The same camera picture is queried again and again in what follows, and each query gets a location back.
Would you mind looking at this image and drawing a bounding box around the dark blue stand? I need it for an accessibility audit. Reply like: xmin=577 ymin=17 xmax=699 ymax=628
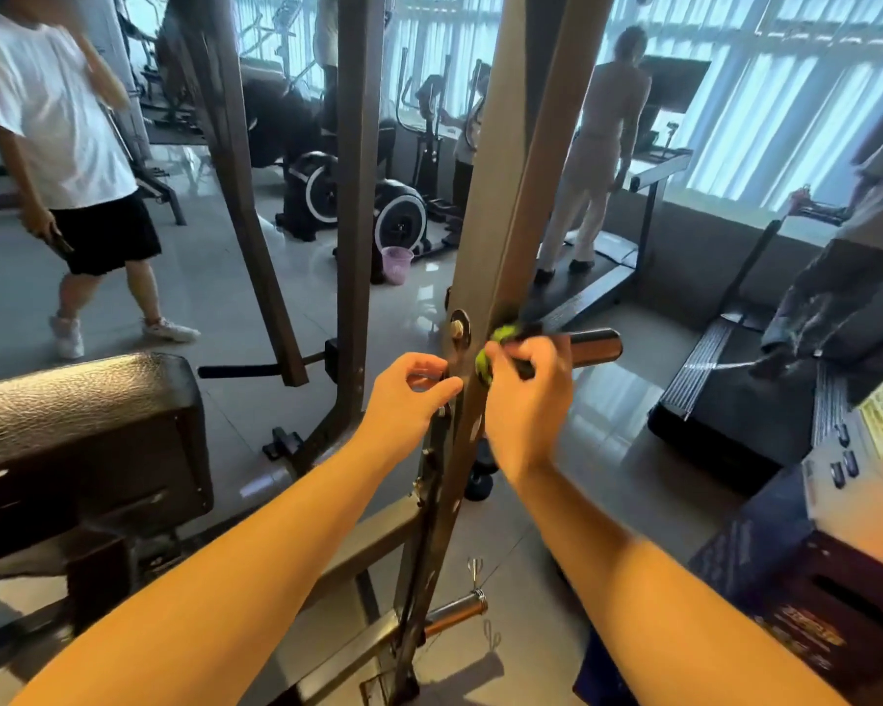
xmin=571 ymin=463 xmax=883 ymax=706

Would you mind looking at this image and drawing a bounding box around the green cleaning cloth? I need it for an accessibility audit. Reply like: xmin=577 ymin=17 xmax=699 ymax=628
xmin=474 ymin=323 xmax=538 ymax=383

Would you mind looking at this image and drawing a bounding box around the black treadmill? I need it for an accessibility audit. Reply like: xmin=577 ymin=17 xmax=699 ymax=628
xmin=507 ymin=54 xmax=714 ymax=335
xmin=646 ymin=198 xmax=883 ymax=497

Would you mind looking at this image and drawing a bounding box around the large bright window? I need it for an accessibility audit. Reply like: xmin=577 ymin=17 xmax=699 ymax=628
xmin=610 ymin=0 xmax=883 ymax=215
xmin=228 ymin=0 xmax=505 ymax=119

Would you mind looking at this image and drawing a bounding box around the person's right hand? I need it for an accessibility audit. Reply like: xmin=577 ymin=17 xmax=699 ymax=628
xmin=481 ymin=334 xmax=577 ymax=486

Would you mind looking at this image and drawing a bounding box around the chrome weight storage peg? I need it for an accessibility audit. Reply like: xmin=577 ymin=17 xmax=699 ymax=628
xmin=419 ymin=587 xmax=491 ymax=641

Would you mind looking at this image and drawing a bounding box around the large black dumbbell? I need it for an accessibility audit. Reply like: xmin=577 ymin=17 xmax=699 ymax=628
xmin=462 ymin=460 xmax=499 ymax=503

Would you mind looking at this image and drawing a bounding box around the pink plastic bucket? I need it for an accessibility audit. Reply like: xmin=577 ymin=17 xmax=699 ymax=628
xmin=378 ymin=245 xmax=415 ymax=286

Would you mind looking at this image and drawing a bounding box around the grey steel gym machine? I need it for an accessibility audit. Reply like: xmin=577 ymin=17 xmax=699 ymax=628
xmin=147 ymin=0 xmax=627 ymax=706

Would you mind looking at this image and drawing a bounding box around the person's left hand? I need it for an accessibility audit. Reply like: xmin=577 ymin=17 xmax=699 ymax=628
xmin=350 ymin=351 xmax=467 ymax=472

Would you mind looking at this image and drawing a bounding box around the person's left forearm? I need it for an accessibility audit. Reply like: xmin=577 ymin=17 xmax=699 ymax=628
xmin=7 ymin=440 xmax=414 ymax=706

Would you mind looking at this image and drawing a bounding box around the black padded bench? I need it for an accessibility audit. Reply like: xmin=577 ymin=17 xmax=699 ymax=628
xmin=0 ymin=351 xmax=215 ymax=589

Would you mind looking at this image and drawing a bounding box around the person's right forearm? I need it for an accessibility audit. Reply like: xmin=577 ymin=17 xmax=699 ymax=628
xmin=512 ymin=463 xmax=853 ymax=706

